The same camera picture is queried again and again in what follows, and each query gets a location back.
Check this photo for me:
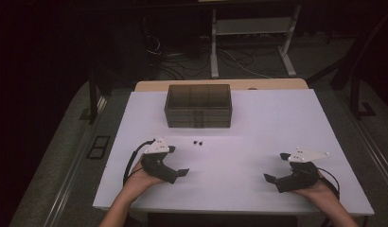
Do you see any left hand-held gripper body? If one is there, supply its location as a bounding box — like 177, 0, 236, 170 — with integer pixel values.
140, 136, 179, 184

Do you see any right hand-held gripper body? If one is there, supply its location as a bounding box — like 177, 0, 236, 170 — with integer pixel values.
274, 146, 330, 194

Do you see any smoky transparent drawer box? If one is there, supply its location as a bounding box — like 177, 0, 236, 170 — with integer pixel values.
164, 83, 233, 129

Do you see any person's right hand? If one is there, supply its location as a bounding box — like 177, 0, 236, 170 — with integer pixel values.
291, 178, 341, 206

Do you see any person's left hand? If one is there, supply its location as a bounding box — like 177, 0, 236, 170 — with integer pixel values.
122, 159, 167, 202

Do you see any light wooden table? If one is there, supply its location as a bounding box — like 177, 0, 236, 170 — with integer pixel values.
133, 78, 309, 93

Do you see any black metal stand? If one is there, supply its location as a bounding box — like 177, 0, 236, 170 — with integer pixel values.
349, 74, 378, 121
87, 67, 113, 125

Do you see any white metal stand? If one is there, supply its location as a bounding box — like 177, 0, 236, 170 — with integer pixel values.
210, 4, 302, 79

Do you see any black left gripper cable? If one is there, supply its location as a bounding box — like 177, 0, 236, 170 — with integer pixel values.
122, 140, 156, 187

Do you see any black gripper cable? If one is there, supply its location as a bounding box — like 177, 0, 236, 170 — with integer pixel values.
122, 140, 156, 187
318, 167, 341, 201

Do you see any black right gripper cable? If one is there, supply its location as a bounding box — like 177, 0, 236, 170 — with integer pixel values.
318, 167, 341, 201

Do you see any tangle of black floor cables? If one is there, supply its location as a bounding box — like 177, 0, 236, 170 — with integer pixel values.
145, 34, 213, 80

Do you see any metal floor rail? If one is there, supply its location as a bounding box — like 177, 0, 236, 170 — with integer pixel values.
340, 91, 388, 187
42, 96, 110, 227

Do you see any white floor cable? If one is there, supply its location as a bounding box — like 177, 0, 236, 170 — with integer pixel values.
220, 48, 273, 79

